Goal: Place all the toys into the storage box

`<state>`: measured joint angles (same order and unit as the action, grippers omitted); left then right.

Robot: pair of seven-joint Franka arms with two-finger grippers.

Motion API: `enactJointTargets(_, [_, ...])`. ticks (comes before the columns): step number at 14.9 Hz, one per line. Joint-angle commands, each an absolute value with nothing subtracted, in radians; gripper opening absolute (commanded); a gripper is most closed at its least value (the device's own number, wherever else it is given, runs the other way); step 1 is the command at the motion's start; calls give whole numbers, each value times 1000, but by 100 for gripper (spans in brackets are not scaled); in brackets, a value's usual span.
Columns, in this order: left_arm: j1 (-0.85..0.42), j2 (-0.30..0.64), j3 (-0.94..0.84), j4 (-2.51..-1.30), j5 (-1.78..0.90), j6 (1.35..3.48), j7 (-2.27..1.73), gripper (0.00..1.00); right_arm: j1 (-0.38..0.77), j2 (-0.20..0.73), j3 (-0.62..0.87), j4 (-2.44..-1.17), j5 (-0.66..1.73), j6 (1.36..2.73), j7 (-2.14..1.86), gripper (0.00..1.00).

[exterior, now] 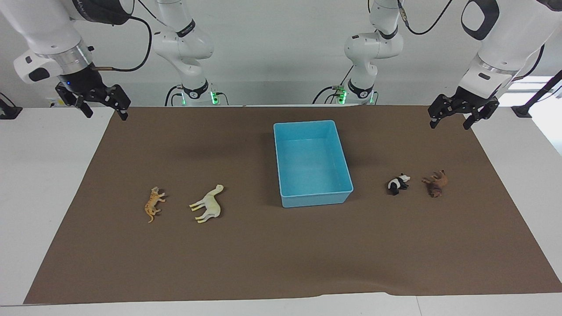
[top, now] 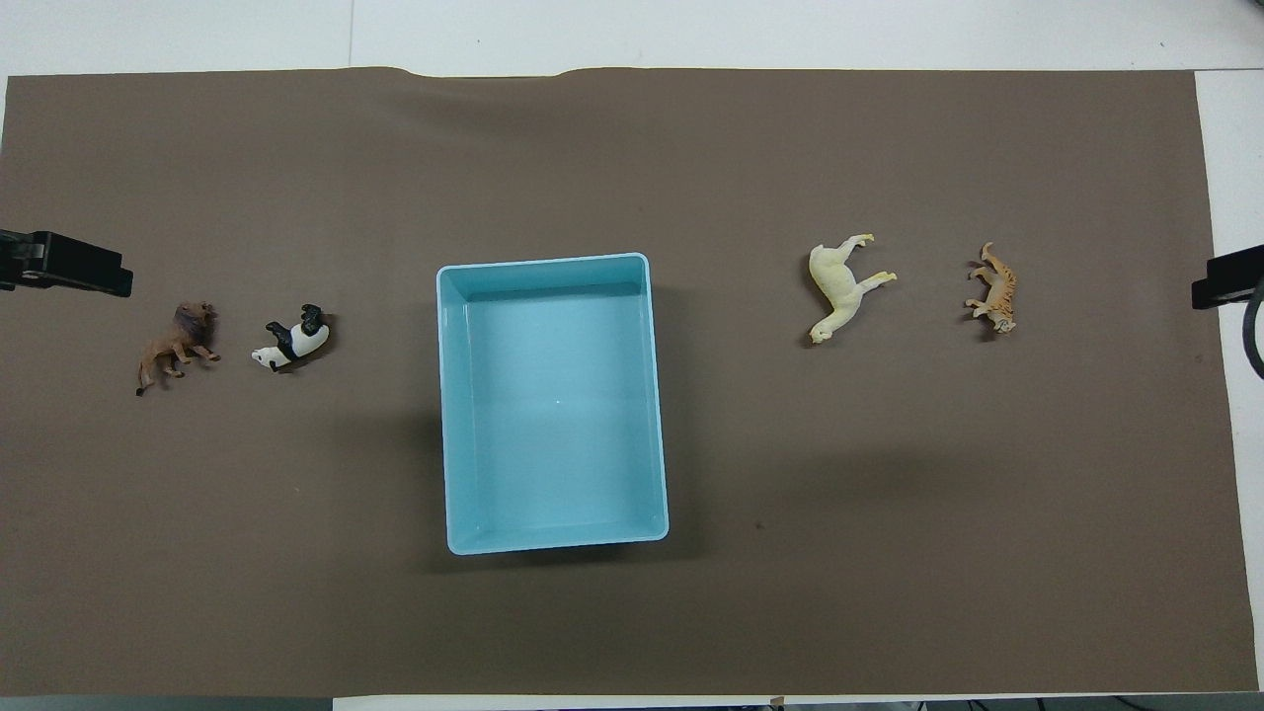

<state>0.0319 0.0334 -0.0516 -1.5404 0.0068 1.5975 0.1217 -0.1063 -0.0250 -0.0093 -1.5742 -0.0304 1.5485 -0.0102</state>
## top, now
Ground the brown lion toy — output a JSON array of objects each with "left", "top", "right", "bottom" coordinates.
[{"left": 135, "top": 301, "right": 222, "bottom": 397}]

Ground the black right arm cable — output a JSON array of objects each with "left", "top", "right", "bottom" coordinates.
[{"left": 1242, "top": 279, "right": 1264, "bottom": 382}]

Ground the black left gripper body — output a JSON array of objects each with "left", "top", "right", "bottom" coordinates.
[{"left": 0, "top": 229, "right": 45, "bottom": 293}]

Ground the cream horse toy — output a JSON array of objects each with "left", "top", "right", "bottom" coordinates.
[{"left": 808, "top": 233, "right": 899, "bottom": 346}]

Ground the orange tiger toy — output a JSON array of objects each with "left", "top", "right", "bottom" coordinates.
[{"left": 964, "top": 242, "right": 1018, "bottom": 336}]

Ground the black and white panda toy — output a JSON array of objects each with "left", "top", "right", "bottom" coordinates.
[{"left": 250, "top": 304, "right": 331, "bottom": 373}]

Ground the brown table mat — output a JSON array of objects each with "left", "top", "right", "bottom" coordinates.
[{"left": 0, "top": 66, "right": 1261, "bottom": 698}]

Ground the light blue storage box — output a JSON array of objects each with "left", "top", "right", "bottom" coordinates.
[{"left": 435, "top": 253, "right": 671, "bottom": 557}]

